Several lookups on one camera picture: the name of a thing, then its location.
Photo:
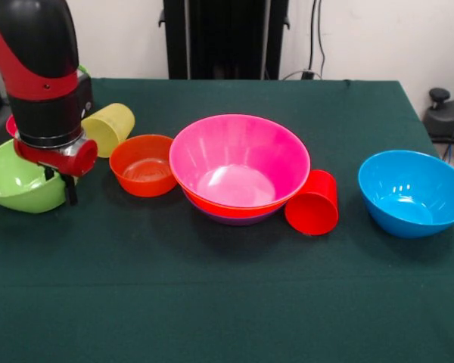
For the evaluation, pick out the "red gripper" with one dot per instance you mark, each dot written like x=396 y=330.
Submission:
x=79 y=159

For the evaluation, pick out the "light green bowl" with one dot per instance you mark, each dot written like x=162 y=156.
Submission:
x=19 y=189

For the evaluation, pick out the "large orange bowl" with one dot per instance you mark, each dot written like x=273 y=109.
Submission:
x=219 y=210

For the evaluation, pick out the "large pink bowl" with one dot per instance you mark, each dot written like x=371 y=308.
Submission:
x=238 y=151

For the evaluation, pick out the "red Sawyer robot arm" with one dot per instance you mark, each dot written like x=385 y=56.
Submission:
x=38 y=68

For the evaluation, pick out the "yellow cup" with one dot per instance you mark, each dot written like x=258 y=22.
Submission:
x=109 y=128

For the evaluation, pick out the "small crimson bowl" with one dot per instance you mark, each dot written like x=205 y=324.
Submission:
x=10 y=126

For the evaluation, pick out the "small orange-red bowl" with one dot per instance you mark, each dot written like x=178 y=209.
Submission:
x=143 y=177

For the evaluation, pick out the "green cup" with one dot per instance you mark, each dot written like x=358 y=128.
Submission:
x=83 y=70

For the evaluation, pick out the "purple bowl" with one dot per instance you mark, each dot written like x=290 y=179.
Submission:
x=234 y=221

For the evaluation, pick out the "dark green tablecloth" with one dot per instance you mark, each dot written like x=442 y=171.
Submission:
x=227 y=295

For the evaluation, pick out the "red cup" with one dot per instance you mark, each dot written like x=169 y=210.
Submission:
x=314 y=211

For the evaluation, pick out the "blue bowl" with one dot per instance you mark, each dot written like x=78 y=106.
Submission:
x=412 y=196

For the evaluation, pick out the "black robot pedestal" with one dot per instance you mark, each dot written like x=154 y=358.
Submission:
x=219 y=38

